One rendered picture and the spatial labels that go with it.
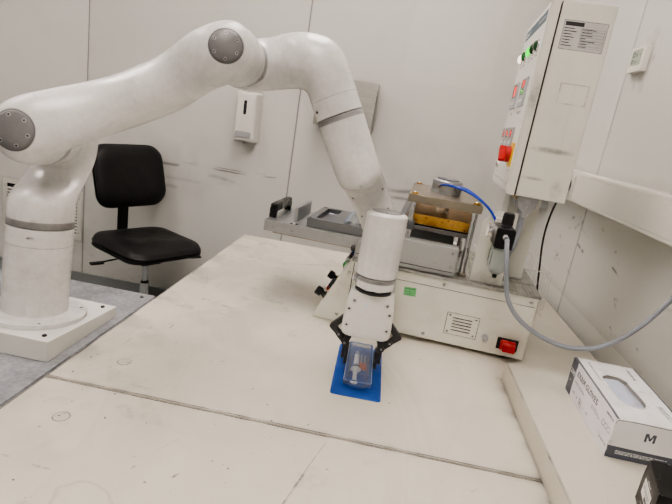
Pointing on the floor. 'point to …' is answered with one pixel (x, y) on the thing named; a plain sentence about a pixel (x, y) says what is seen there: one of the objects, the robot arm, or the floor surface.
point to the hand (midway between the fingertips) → (360, 356)
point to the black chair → (135, 246)
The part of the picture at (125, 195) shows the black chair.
